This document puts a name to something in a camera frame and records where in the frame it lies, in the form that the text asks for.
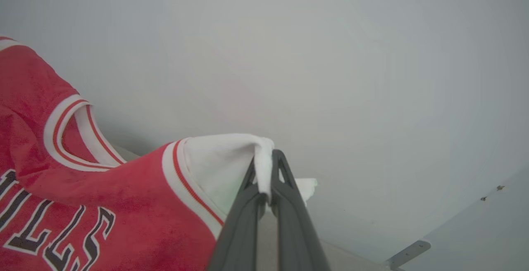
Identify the grey metal bracket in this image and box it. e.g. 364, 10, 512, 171
384, 240, 431, 269

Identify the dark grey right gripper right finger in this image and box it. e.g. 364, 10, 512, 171
270, 150, 331, 271

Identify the red and white basketball jersey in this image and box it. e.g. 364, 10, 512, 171
0, 36, 318, 271

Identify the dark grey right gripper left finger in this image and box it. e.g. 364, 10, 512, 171
207, 159, 266, 271

